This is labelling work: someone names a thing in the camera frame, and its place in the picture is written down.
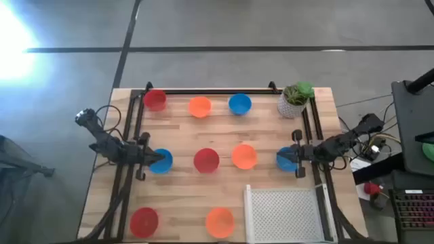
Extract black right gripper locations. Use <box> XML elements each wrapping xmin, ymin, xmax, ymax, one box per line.
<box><xmin>277</xmin><ymin>129</ymin><xmax>316</xmax><ymax>179</ymax></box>

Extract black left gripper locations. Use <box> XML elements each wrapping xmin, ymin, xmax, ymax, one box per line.
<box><xmin>130</xmin><ymin>131</ymin><xmax>166</xmax><ymax>182</ymax></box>

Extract blue plastic mini bowl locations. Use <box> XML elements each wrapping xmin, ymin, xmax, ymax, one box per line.
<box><xmin>228</xmin><ymin>93</ymin><xmax>253</xmax><ymax>116</ymax></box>
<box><xmin>149</xmin><ymin>148</ymin><xmax>174</xmax><ymax>175</ymax></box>
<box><xmin>275</xmin><ymin>146</ymin><xmax>299</xmax><ymax>173</ymax></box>

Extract orange plastic mini bowl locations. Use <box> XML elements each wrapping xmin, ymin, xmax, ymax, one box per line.
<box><xmin>188</xmin><ymin>96</ymin><xmax>212</xmax><ymax>119</ymax></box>
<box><xmin>205</xmin><ymin>207</ymin><xmax>235</xmax><ymax>239</ymax></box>
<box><xmin>231</xmin><ymin>144</ymin><xmax>258</xmax><ymax>170</ymax></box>

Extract red plastic mini bowl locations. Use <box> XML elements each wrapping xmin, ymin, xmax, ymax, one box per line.
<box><xmin>129</xmin><ymin>207</ymin><xmax>159</xmax><ymax>239</ymax></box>
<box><xmin>143</xmin><ymin>89</ymin><xmax>167</xmax><ymax>112</ymax></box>
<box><xmin>193</xmin><ymin>147</ymin><xmax>220</xmax><ymax>174</ymax></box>

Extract succulent in white patterned pot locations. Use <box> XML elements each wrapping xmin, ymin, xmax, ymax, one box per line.
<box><xmin>277</xmin><ymin>81</ymin><xmax>315</xmax><ymax>119</ymax></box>

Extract white perforated metal tray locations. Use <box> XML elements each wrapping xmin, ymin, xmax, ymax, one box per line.
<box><xmin>243</xmin><ymin>184</ymin><xmax>339</xmax><ymax>244</ymax></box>

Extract white paper sheet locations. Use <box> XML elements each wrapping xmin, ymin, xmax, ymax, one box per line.
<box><xmin>349</xmin><ymin>157</ymin><xmax>372</xmax><ymax>173</ymax></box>

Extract black power box white plug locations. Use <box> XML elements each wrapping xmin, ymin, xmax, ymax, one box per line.
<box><xmin>361</xmin><ymin>144</ymin><xmax>384</xmax><ymax>162</ymax></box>

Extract small red object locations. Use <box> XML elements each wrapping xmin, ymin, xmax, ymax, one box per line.
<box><xmin>363</xmin><ymin>182</ymin><xmax>382</xmax><ymax>197</ymax></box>

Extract black side desk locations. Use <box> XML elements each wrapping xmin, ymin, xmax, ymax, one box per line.
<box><xmin>391</xmin><ymin>79</ymin><xmax>434</xmax><ymax>177</ymax></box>

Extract black metal stand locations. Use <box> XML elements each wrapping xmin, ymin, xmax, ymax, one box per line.
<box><xmin>0</xmin><ymin>135</ymin><xmax>55</xmax><ymax>244</ymax></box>

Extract backlit black keyboard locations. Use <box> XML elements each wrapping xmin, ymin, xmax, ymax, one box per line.
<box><xmin>389</xmin><ymin>189</ymin><xmax>434</xmax><ymax>231</ymax></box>

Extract green round object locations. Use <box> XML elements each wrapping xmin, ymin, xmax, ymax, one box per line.
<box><xmin>422</xmin><ymin>142</ymin><xmax>434</xmax><ymax>163</ymax></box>

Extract black metal pole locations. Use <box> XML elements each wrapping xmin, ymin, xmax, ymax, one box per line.
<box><xmin>406</xmin><ymin>67</ymin><xmax>434</xmax><ymax>95</ymax></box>

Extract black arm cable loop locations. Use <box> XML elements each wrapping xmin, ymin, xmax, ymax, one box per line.
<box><xmin>94</xmin><ymin>104</ymin><xmax>123</xmax><ymax>135</ymax></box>

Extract black aluminium table frame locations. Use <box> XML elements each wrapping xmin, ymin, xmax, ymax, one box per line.
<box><xmin>103</xmin><ymin>81</ymin><xmax>370</xmax><ymax>244</ymax></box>

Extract tangled floor cables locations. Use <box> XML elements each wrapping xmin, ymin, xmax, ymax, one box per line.
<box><xmin>337</xmin><ymin>101</ymin><xmax>401</xmax><ymax>170</ymax></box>

